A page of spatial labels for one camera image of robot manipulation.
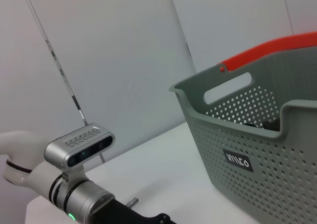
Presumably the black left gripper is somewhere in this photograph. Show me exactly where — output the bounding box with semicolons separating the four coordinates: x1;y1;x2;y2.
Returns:
92;200;178;224

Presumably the grey-green perforated storage bin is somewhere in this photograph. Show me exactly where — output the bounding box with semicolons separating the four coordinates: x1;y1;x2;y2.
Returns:
169;45;317;224

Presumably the orange bin handle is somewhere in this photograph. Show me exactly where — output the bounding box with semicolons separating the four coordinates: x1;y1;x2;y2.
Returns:
219;31;317;73

